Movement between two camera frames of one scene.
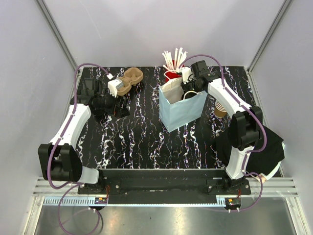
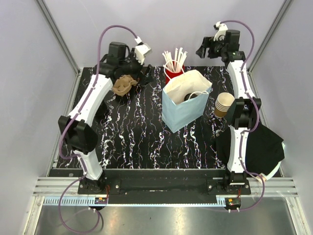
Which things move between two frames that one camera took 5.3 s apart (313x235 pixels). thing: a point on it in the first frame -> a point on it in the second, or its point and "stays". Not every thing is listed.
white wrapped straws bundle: x=177 y=61 stays
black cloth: x=261 y=162 stays
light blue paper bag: x=177 y=108 stays
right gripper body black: x=191 y=85 -> x=215 y=49
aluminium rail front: x=64 y=191 stays
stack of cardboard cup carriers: x=131 y=76 stays
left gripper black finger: x=121 y=108 -> x=146 y=73
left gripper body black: x=109 y=95 -> x=132 y=67
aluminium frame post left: x=58 y=33 stays
